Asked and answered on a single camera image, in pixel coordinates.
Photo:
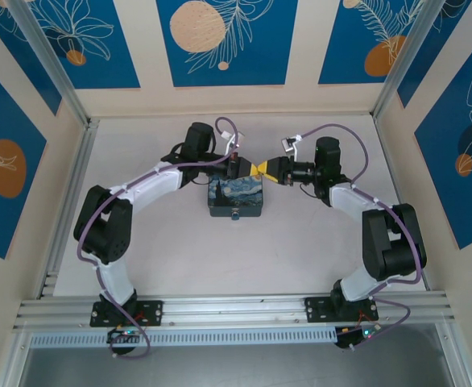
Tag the blue floral patterned cloth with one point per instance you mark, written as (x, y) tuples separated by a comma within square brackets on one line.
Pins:
[(441, 181)]

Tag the blue panel with lily drawing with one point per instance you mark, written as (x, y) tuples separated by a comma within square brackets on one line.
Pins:
[(111, 68)]

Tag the aluminium side rail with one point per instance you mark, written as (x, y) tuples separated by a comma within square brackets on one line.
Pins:
[(81, 161)]

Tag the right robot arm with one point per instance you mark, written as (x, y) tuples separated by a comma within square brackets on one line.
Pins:
[(389, 242)]

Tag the starry night tin box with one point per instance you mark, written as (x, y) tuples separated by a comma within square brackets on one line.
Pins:
[(236, 197)]

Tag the blue panel with fern drawing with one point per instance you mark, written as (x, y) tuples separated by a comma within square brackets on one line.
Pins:
[(349, 48)]

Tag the blue panel with cream circle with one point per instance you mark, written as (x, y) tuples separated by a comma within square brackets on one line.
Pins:
[(260, 60)]

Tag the small padlock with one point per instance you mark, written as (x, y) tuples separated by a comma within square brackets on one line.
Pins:
[(234, 215)]

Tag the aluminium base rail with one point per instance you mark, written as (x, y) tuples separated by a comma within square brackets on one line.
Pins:
[(228, 310)]

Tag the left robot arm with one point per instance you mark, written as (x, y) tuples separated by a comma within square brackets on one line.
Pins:
[(115, 282)]

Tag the blue panel with leaf lines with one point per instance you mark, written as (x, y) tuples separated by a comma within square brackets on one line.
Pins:
[(461, 48)]

